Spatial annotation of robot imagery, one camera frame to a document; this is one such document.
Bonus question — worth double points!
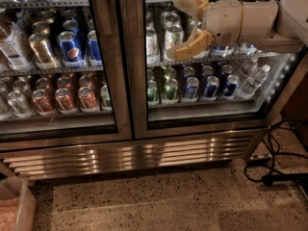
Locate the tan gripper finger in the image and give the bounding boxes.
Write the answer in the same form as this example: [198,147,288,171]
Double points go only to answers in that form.
[172,0,211,21]
[167,27,214,61]

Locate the glass fridge door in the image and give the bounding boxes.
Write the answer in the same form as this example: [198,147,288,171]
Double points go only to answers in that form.
[119,0,307,139]
[0,0,131,151]

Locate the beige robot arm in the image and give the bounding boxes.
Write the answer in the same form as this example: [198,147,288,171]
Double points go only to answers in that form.
[167,0,308,61]

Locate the stainless fridge bottom grille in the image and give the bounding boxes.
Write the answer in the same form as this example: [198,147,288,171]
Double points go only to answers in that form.
[1,127,269,180]

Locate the blue Pepsi can lower middle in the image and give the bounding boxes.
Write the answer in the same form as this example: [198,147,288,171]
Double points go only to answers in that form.
[201,76,219,100]

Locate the blue pepsi can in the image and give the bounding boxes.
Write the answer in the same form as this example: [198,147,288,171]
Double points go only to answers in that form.
[201,76,219,100]
[182,77,199,102]
[221,74,240,99]
[58,31,86,68]

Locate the blue Pepsi can lower left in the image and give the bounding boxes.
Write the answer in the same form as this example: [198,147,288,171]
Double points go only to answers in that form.
[182,77,199,102]

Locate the blue Pepsi can lower right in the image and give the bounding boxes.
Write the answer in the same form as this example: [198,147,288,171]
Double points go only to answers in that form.
[221,74,240,99]

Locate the green soda can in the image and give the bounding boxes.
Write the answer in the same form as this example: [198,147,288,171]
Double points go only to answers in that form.
[162,79,178,104]

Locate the clear water bottle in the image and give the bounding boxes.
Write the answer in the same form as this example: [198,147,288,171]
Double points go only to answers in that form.
[238,64,270,98]

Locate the blue Pepsi can edge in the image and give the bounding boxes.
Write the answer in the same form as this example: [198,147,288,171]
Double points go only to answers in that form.
[88,30,103,66]

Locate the red soda can right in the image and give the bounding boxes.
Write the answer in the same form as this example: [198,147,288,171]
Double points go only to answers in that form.
[78,87,99,112]

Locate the red soda can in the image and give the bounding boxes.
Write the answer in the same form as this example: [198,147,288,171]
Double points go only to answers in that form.
[32,89,55,114]
[78,87,99,112]
[55,89,78,114]

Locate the blue Pepsi can front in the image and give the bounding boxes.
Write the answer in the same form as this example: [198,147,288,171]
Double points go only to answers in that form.
[58,31,86,68]

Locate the red soda can middle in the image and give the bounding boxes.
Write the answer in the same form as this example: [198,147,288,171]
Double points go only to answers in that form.
[55,89,78,114]

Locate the gold soda can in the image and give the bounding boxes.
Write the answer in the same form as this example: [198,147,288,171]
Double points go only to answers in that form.
[29,33,60,69]

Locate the red soda can left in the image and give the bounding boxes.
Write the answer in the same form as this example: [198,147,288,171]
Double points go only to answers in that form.
[32,89,55,114]

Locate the clear labelled bottle left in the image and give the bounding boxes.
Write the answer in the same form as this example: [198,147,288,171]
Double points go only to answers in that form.
[0,23,32,71]

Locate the silver can lower left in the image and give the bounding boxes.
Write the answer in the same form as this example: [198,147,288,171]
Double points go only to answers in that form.
[7,91,34,118]

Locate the clear plastic storage bin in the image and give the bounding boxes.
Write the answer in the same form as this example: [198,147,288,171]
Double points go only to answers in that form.
[0,177,37,231]

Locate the black power cable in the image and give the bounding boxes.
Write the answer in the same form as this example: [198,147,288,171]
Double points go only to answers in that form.
[244,118,308,187]

